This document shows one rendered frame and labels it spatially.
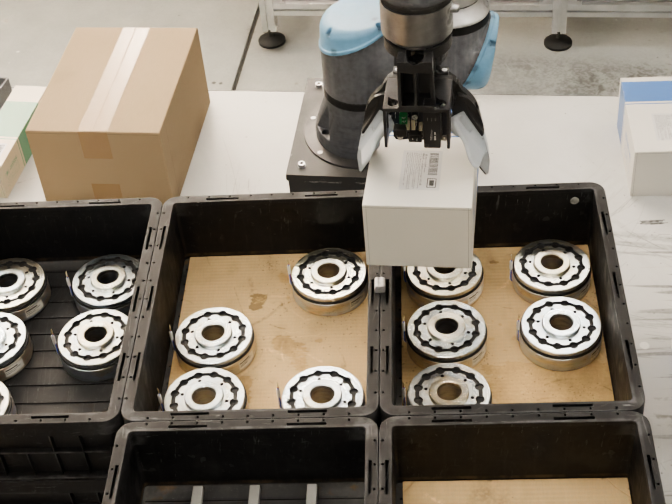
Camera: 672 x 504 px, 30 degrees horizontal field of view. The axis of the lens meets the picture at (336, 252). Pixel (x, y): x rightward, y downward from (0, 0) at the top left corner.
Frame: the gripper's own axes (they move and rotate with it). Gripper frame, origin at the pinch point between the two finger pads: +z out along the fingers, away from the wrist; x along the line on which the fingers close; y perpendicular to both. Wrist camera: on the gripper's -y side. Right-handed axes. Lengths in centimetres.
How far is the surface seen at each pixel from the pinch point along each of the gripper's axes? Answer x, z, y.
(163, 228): -36.1, 18.2, -8.1
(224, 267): -29.6, 28.0, -11.0
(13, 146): -74, 35, -46
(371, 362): -5.8, 19.2, 13.4
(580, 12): 27, 100, -191
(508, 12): 7, 101, -191
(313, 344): -15.0, 27.9, 3.0
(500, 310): 9.1, 27.9, -4.5
